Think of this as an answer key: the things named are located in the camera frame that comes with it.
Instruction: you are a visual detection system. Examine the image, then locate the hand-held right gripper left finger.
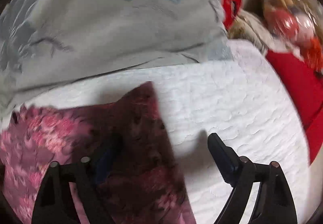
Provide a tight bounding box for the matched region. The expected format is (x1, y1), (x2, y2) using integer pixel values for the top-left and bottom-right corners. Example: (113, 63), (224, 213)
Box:
(31, 136), (122, 224)

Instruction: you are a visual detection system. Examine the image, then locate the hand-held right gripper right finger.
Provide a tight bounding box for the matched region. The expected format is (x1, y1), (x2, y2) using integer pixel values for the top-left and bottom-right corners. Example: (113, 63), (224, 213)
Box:
(207, 133), (298, 224)

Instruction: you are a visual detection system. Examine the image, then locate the purple floral shirt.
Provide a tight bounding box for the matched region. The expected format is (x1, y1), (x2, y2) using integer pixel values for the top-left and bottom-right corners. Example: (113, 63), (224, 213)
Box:
(0, 81), (197, 224)

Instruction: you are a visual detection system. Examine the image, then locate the white quilted bedspread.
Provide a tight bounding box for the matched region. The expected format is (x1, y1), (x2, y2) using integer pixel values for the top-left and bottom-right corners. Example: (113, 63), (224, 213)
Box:
(25, 39), (311, 224)

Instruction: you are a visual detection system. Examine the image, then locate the plain red cloth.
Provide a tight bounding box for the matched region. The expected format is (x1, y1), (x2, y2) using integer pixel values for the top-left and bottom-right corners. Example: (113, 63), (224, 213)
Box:
(265, 49), (323, 164)

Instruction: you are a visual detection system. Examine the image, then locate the grey floral pillow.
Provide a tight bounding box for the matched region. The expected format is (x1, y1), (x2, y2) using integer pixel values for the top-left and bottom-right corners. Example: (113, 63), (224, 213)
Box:
(0, 0), (236, 124)

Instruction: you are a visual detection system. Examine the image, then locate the plastic bag of plush toys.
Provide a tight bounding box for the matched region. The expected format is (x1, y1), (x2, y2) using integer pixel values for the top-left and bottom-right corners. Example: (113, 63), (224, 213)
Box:
(257, 0), (323, 73)

